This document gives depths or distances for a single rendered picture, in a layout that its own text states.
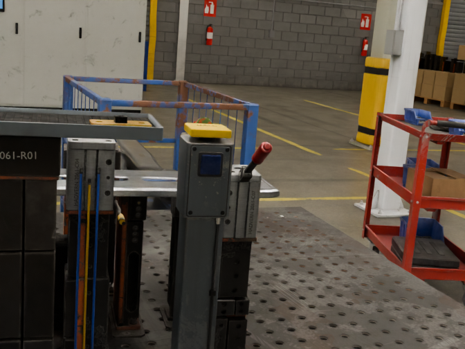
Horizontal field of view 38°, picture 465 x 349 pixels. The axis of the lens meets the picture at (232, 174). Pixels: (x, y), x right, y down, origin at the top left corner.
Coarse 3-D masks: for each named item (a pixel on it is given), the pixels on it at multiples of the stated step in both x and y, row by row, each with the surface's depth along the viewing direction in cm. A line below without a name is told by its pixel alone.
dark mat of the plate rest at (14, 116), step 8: (0, 112) 96; (8, 112) 97; (16, 112) 98; (0, 120) 89; (8, 120) 90; (16, 120) 90; (24, 120) 91; (32, 120) 91; (40, 120) 92; (48, 120) 92; (56, 120) 93; (64, 120) 94; (72, 120) 94; (80, 120) 95; (88, 120) 95; (136, 120) 99; (144, 120) 100
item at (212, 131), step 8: (184, 128) 101; (192, 128) 96; (200, 128) 96; (208, 128) 97; (216, 128) 98; (224, 128) 98; (192, 136) 96; (200, 136) 96; (208, 136) 96; (216, 136) 97; (224, 136) 97
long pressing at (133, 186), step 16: (64, 176) 130; (128, 176) 134; (144, 176) 135; (160, 176) 136; (176, 176) 137; (64, 192) 120; (128, 192) 123; (144, 192) 124; (160, 192) 124; (272, 192) 130
